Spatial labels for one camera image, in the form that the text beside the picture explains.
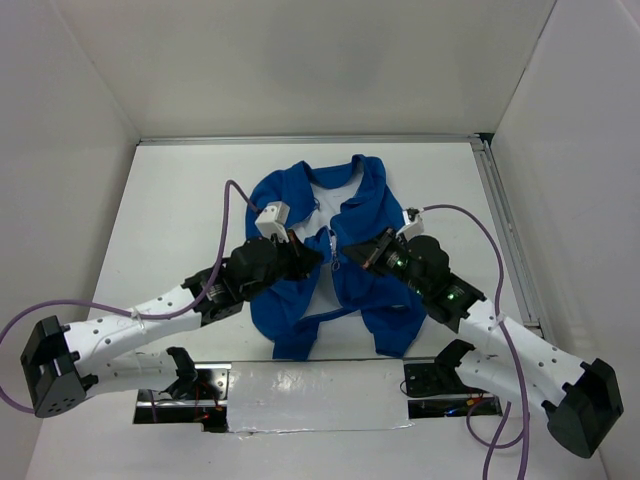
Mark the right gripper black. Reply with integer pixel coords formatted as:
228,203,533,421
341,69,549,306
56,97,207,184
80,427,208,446
342,225,428,296

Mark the silver tape patch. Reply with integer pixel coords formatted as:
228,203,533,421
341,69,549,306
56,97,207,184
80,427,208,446
227,360,413,433

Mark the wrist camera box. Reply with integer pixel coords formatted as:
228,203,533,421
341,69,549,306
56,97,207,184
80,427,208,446
397,208,424,242
254,201,290,243

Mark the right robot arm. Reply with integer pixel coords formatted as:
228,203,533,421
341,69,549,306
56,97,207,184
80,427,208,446
343,228,624,458

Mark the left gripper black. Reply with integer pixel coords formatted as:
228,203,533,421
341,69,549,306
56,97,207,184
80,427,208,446
242,229,323,302

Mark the blue zip jacket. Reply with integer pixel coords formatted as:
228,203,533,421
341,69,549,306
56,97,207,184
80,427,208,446
250,155,426,361

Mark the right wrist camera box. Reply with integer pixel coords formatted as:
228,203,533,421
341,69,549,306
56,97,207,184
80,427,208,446
397,208,424,242

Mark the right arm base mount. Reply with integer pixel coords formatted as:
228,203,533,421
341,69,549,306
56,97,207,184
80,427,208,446
399,340,502,420

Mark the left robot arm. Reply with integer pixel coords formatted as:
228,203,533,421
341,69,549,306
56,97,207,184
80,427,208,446
20,237,323,418

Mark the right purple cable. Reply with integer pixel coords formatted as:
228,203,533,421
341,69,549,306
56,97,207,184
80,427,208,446
419,202,534,480

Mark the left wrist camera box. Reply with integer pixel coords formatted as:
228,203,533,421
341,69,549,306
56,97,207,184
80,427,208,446
254,201,290,243

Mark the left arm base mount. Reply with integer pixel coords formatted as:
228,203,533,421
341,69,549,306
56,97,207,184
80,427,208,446
133,347,231,433

